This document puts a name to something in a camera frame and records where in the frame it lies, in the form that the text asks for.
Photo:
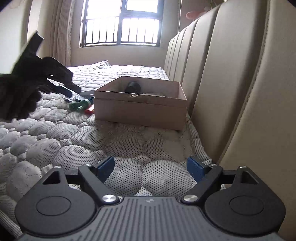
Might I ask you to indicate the green toy block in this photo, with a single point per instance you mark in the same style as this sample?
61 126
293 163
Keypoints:
81 105

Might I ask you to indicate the pink cardboard box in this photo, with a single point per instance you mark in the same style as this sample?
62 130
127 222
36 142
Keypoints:
161 104

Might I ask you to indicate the black gloved hand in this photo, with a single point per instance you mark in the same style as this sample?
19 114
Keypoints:
18 97

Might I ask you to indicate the barred window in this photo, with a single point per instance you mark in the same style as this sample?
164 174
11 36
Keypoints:
120 23

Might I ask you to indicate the red lighter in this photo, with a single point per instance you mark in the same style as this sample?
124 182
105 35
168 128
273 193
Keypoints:
90 110

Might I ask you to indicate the white box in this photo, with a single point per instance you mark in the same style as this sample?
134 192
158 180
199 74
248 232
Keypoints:
87 92

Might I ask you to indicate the pink plush pig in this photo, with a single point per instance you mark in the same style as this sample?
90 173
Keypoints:
193 15

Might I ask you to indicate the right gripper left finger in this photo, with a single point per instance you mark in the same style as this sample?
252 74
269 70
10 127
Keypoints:
93 178

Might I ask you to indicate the beige curtain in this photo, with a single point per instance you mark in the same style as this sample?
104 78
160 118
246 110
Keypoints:
60 35

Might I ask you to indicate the beige padded headboard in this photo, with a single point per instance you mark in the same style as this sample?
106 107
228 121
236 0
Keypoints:
236 65

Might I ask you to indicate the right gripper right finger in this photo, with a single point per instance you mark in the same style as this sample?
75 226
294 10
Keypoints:
208 178

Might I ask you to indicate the clear plastic bag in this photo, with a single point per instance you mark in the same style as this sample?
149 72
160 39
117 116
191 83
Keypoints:
74 98

